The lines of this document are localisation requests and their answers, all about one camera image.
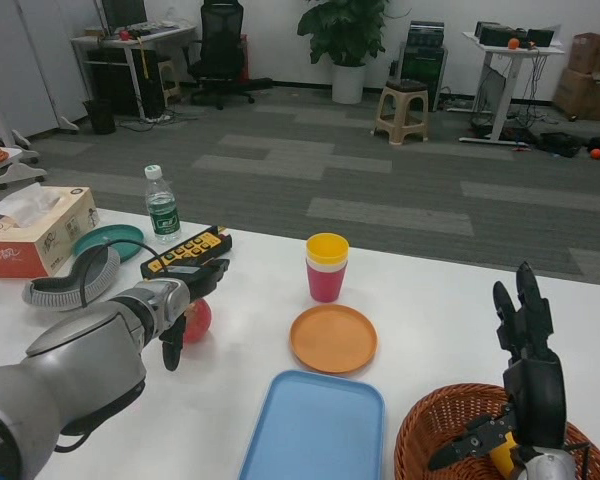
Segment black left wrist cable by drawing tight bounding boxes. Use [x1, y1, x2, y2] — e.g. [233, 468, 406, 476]
[79, 241, 174, 309]

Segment small cardboard box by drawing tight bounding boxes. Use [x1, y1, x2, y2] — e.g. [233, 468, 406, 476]
[569, 32, 600, 76]

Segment black computer tower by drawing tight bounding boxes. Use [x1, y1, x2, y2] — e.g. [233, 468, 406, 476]
[87, 48, 166, 117]

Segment brown wicker basket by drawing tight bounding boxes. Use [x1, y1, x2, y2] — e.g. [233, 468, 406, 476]
[393, 383, 600, 480]

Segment black monitor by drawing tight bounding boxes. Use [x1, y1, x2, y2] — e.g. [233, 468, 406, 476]
[101, 0, 149, 36]

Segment pink plastic cup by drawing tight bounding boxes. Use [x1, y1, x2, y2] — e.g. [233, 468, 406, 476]
[306, 263, 349, 304]

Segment black trash bin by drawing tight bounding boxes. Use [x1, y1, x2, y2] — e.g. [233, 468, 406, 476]
[83, 98, 117, 136]

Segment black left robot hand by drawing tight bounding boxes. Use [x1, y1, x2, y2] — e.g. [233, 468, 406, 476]
[159, 258, 231, 372]

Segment white rolling stand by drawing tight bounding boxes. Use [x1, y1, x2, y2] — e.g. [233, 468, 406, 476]
[0, 64, 49, 191]

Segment orange tissue box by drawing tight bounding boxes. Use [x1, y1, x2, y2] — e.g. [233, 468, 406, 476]
[0, 182, 99, 280]

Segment black green equipment rack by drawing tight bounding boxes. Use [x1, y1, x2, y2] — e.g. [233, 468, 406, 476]
[397, 20, 449, 112]

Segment beige stool with brown seat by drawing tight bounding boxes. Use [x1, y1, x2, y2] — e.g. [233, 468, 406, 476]
[371, 79, 430, 146]

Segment white standing desk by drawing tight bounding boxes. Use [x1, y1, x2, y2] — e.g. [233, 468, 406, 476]
[459, 30, 566, 146]

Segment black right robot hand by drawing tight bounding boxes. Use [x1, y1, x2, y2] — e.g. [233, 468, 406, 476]
[427, 260, 569, 471]

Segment small plain beige stool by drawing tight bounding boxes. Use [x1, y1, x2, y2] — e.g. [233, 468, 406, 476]
[157, 59, 184, 106]

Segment black office chair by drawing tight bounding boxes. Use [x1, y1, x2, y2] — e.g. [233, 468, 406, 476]
[186, 0, 274, 111]

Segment potted plant in white pot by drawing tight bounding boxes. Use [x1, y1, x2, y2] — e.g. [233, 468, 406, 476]
[297, 0, 389, 105]

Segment white side table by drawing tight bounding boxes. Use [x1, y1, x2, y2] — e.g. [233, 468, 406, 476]
[0, 137, 24, 182]

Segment black equipment boxes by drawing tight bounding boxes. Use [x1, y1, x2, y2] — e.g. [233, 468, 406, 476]
[474, 21, 555, 49]

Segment yellow banana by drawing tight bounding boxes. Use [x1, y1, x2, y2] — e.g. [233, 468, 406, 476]
[488, 432, 520, 474]

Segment clear plastic water bottle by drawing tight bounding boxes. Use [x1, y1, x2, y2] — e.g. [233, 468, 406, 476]
[143, 164, 183, 245]

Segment red apple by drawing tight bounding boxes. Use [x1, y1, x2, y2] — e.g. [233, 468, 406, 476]
[182, 298, 214, 345]

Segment white desk with monitor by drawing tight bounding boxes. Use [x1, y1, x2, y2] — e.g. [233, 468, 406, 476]
[70, 24, 199, 121]

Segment white plastic cup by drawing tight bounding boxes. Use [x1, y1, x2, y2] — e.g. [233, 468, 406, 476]
[305, 257, 350, 275]

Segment yellow black remote controller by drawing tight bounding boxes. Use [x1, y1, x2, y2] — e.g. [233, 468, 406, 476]
[139, 225, 234, 281]

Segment white partition panel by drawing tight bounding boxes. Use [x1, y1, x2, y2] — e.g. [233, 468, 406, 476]
[0, 0, 81, 139]

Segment large cardboard box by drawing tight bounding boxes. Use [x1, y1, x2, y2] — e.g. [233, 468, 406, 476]
[553, 67, 600, 122]

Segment black bag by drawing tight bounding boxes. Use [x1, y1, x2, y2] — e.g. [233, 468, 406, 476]
[537, 130, 584, 159]

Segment yellow plastic cup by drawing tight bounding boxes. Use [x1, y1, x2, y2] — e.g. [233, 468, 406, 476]
[305, 232, 350, 266]

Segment orange plate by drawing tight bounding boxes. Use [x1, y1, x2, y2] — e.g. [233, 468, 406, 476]
[289, 304, 379, 375]

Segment teal plate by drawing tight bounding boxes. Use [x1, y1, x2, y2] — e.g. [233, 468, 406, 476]
[73, 223, 145, 265]

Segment light blue tray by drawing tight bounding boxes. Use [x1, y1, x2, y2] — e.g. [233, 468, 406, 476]
[238, 369, 386, 480]

